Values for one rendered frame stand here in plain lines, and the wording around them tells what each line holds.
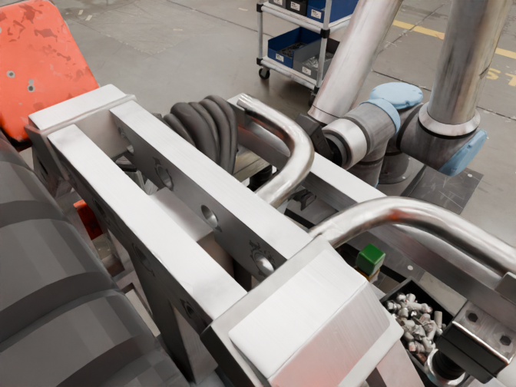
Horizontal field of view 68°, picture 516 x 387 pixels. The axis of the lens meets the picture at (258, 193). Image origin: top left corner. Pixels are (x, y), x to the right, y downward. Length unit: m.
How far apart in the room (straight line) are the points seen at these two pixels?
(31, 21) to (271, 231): 0.24
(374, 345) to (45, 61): 0.28
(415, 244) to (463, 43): 0.66
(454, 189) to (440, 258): 1.16
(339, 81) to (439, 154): 0.40
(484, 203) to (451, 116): 0.97
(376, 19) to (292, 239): 0.74
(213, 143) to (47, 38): 0.16
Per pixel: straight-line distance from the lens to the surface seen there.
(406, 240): 0.39
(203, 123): 0.39
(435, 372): 0.57
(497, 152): 2.34
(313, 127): 0.60
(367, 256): 0.77
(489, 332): 0.39
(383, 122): 0.78
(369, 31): 0.88
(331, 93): 0.89
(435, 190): 1.50
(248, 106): 0.47
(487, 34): 0.98
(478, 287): 0.39
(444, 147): 1.14
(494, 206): 2.02
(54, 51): 0.34
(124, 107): 0.28
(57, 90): 0.33
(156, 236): 0.19
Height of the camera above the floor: 1.26
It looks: 45 degrees down
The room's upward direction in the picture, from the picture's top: straight up
